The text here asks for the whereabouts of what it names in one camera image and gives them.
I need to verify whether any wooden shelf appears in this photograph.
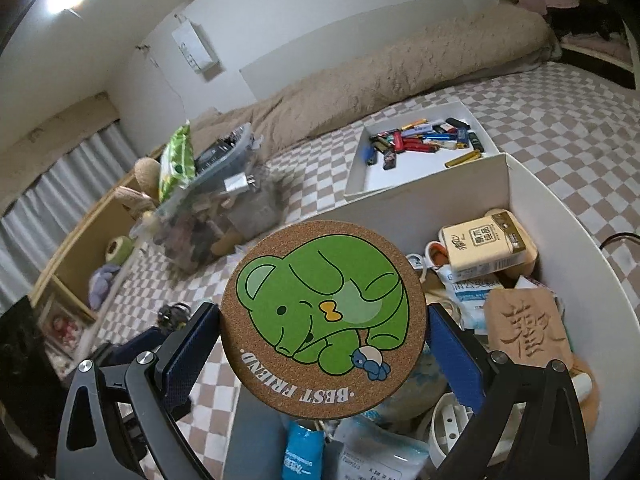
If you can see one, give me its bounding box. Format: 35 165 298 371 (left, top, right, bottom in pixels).
30 170 166 376

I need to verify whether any shallow white box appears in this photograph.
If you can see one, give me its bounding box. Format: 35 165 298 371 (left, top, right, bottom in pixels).
344 100 501 200

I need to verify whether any black hair claw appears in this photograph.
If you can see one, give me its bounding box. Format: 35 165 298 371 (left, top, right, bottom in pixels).
159 302 192 329

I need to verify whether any black cable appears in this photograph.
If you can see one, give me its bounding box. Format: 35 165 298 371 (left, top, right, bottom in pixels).
597 231 640 252

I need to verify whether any avocado plush toy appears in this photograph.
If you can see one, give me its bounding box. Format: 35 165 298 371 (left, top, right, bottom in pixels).
104 236 135 265

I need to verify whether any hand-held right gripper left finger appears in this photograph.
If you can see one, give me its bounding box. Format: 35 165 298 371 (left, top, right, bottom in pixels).
55 302 223 480

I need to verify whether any clear plastic storage bin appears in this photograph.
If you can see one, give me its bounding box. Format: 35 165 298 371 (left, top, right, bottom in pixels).
130 122 281 273

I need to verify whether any purple plush toy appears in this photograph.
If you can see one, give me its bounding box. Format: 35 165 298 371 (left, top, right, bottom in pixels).
89 264 123 311

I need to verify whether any grey curtain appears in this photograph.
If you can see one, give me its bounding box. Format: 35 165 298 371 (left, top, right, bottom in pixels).
0 120 146 306

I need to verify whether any checkered blanket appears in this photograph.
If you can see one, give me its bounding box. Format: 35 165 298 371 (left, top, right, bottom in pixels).
70 60 640 480

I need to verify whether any pile of lighters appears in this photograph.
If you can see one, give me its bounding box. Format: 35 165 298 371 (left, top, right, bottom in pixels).
367 117 486 170

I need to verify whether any beige fuzzy blanket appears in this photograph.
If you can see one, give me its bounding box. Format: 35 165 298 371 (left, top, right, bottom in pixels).
190 7 561 158

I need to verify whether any green snack bag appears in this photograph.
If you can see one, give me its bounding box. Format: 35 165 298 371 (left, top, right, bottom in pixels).
159 121 197 203

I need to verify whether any white blue paper packet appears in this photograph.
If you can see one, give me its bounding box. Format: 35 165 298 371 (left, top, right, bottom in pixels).
440 267 501 331

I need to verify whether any large white box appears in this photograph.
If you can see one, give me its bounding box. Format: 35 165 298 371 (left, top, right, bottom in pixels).
235 152 640 480

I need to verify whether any clear plastic packet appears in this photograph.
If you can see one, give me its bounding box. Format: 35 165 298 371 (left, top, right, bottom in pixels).
332 415 431 480

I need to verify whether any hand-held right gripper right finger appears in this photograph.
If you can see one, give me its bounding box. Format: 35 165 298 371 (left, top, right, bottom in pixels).
425 304 591 480

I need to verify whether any beige fuzzy plush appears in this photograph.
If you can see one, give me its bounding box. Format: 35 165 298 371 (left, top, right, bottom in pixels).
134 157 162 196
116 186 153 213

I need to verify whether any wooden block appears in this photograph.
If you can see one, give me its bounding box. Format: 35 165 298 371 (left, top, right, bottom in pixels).
482 287 573 368

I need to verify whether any white plastic holder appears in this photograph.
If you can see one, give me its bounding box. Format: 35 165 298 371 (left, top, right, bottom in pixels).
430 392 476 467

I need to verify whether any white beige tissue pack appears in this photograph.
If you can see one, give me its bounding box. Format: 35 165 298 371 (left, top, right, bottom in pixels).
439 210 538 271

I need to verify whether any framed picture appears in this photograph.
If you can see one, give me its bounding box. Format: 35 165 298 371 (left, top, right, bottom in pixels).
37 295 96 376

